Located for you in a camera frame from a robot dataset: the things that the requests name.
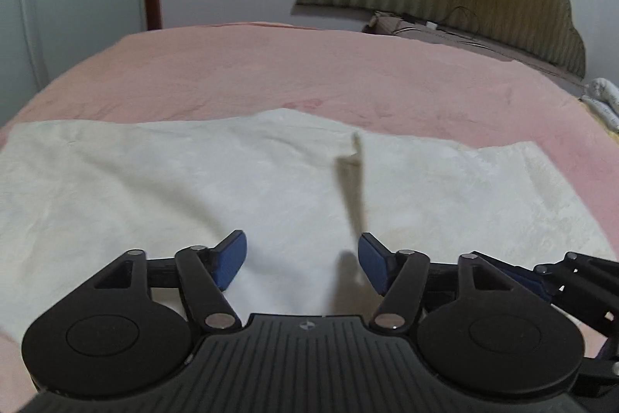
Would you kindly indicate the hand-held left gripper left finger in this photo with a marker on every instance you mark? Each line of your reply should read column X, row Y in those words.
column 233, row 259

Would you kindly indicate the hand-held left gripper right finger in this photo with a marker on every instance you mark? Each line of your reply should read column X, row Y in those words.
column 373, row 262

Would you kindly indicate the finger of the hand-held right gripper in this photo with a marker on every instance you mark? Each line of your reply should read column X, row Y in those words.
column 575, row 312
column 587, row 269

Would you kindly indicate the white pants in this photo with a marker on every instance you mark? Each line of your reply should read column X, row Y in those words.
column 169, row 190

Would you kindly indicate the white floral quilt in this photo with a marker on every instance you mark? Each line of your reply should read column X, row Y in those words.
column 604, row 103

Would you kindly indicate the pink blanket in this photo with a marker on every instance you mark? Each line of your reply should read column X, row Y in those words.
column 290, row 69

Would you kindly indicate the brown bedding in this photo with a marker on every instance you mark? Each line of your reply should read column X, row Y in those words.
column 435, row 33

